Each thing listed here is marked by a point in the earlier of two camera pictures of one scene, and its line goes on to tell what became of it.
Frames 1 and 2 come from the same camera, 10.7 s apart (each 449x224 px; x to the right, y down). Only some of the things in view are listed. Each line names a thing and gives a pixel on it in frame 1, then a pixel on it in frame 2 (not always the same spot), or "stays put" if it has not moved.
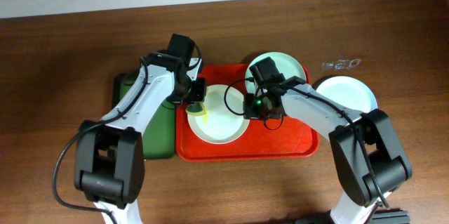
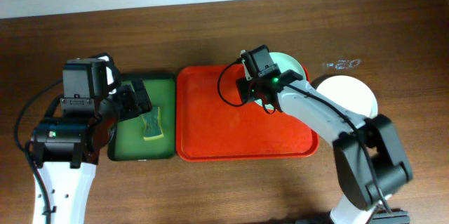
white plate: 224,122 to 351,92
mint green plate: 286,64 stays put
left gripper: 198,90 to 132,97
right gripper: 250,108 to 248,90
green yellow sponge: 196,110 to 153,126
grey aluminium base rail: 394,217 stays put
